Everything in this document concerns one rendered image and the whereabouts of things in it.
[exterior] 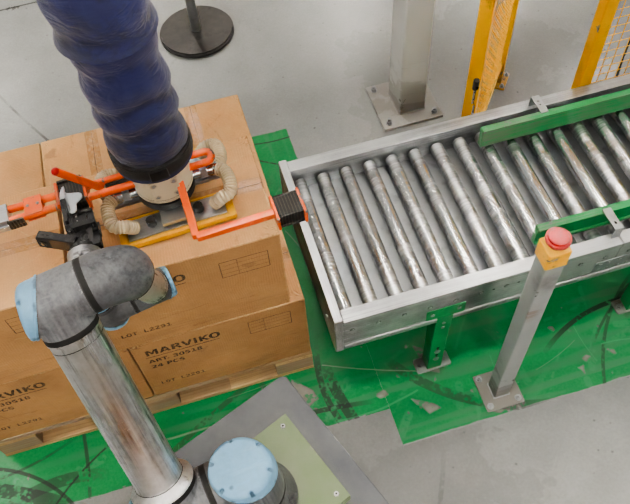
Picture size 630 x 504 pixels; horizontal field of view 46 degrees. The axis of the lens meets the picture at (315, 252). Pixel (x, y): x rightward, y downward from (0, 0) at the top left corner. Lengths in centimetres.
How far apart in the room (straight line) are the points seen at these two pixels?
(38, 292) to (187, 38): 285
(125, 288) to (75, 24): 56
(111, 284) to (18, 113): 271
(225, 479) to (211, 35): 286
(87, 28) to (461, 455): 196
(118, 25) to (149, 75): 19
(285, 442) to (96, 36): 111
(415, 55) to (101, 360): 231
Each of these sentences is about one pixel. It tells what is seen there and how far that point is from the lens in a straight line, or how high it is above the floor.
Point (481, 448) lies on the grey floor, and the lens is 289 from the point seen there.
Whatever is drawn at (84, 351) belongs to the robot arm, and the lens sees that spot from 154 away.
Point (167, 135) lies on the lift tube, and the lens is 195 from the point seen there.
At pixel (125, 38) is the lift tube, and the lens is 171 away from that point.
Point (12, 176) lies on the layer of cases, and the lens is 307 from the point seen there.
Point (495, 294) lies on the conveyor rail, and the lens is 260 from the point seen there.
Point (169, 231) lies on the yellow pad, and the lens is 218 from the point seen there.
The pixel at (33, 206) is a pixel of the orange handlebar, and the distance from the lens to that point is 220.
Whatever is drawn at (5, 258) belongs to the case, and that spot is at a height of 94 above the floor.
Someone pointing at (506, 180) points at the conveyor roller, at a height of 55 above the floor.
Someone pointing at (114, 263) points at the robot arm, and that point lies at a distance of 149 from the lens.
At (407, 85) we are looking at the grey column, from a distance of 358.
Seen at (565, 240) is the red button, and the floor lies 104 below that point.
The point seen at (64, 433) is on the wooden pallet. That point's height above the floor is 2.
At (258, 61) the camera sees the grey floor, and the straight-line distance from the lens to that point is 403.
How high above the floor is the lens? 271
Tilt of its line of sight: 57 degrees down
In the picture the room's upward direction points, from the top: 5 degrees counter-clockwise
